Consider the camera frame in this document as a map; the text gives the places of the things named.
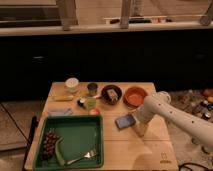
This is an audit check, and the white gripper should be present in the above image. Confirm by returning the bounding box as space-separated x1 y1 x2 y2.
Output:
132 110 149 137

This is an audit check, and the blue sponge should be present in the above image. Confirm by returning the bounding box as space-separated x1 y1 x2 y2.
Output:
115 114 136 130

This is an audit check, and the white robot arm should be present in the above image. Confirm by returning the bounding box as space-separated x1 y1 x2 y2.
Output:
135 91 213 151

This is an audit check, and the green plastic tray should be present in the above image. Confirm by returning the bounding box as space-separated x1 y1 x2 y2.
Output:
33 115 104 171

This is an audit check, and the orange bowl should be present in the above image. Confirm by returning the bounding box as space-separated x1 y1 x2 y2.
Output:
123 86 147 108

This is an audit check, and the dark brown bowl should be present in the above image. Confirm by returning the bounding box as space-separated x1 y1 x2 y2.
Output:
101 85 122 105

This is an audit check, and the red apple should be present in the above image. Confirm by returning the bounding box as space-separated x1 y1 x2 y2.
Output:
89 108 100 115

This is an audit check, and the green cup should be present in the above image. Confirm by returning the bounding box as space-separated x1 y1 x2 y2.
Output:
84 97 96 110

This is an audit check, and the dark metal cup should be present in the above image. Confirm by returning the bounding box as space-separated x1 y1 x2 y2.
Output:
87 82 98 96

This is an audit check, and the silver fork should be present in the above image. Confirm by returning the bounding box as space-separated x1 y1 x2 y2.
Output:
66 149 98 165

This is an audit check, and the small black white object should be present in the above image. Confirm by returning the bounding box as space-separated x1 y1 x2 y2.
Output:
77 98 86 107

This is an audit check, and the light blue cloth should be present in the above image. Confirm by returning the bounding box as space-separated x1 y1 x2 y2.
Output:
48 108 73 116

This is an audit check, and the white cup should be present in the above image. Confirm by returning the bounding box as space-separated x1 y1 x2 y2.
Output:
65 77 79 93

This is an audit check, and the bunch of dark grapes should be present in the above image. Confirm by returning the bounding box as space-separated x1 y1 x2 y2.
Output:
43 131 59 160

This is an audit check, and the black cable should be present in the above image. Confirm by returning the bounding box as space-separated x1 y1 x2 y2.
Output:
177 162 210 171

